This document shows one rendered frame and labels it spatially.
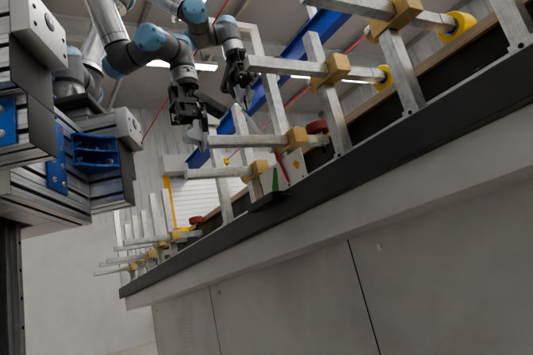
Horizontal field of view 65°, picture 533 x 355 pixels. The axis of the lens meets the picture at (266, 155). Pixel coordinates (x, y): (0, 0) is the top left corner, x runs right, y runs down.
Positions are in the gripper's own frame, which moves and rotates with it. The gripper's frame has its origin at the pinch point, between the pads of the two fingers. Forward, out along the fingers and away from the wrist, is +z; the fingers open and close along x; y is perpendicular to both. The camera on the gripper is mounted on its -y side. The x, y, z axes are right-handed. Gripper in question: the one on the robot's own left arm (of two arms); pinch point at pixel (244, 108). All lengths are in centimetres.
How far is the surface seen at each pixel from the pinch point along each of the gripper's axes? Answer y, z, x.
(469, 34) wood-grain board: 65, 15, 26
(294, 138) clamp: 15.2, 18.8, 5.1
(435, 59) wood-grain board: 54, 15, 26
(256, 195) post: -17.0, 26.3, 6.4
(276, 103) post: 8.7, 2.9, 6.9
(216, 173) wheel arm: -12.9, 18.5, -9.6
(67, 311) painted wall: -757, -7, 9
